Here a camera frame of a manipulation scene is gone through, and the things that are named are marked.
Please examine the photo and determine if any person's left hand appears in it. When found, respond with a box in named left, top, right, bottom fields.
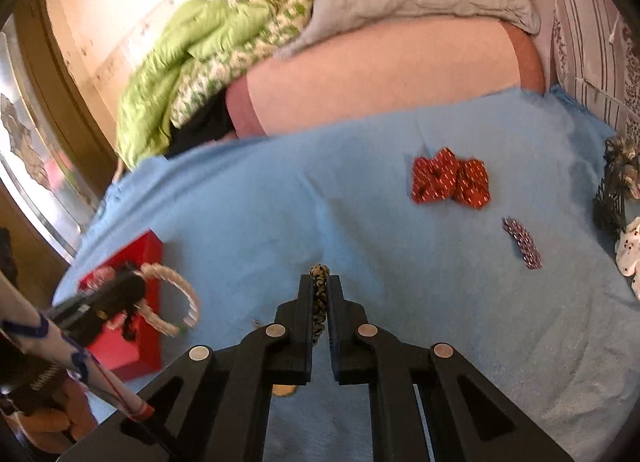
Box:
left=20, top=378, right=99, bottom=454

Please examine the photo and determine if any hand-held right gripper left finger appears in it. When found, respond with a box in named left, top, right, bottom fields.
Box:
left=57, top=273, right=317, bottom=462

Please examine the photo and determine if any red dotted scrunchie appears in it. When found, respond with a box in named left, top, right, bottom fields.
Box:
left=411, top=147, right=491, bottom=209

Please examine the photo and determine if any white beaded bracelet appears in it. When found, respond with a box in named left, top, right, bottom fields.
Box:
left=107, top=262, right=201, bottom=338

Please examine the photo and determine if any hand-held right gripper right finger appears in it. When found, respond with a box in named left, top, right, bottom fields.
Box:
left=325, top=276, right=576, bottom=462

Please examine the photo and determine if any red cardboard box tray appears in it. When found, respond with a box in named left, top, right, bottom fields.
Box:
left=52, top=231, right=164, bottom=383

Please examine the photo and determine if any dark floral scrunchie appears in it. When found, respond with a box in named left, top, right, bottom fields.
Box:
left=594, top=136, right=640, bottom=233

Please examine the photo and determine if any black cloth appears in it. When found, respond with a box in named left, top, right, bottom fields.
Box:
left=167, top=92, right=236, bottom=158

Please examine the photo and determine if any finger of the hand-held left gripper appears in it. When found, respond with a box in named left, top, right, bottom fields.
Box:
left=60, top=273, right=147, bottom=349
left=42, top=267, right=138, bottom=317

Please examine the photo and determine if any striped floral cushion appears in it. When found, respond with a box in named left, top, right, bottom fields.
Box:
left=550, top=0, right=640, bottom=130

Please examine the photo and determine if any small patterned hair clip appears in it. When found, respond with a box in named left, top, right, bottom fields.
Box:
left=501, top=216, right=542, bottom=270

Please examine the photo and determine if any green patterned quilt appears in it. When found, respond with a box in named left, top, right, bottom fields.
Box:
left=116, top=0, right=321, bottom=168

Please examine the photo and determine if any stained glass window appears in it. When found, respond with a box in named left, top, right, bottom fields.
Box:
left=0, top=32, right=101, bottom=263

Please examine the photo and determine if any blue knitted blanket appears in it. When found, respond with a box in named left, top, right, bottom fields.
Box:
left=52, top=90, right=640, bottom=462

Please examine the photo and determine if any leopard print scrunchie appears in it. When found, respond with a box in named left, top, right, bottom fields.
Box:
left=309, top=265, right=332, bottom=343

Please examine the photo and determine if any pink bolster pillow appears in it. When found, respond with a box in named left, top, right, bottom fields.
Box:
left=225, top=17, right=547, bottom=138

